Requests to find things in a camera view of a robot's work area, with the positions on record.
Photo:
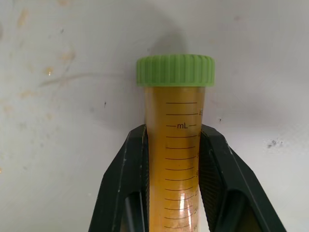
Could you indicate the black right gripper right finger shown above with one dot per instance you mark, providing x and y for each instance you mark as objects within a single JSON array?
[{"x": 231, "y": 183}]

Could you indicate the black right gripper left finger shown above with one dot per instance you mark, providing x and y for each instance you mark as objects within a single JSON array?
[{"x": 116, "y": 183}]

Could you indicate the yellow test tube green cap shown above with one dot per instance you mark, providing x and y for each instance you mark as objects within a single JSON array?
[{"x": 176, "y": 145}]

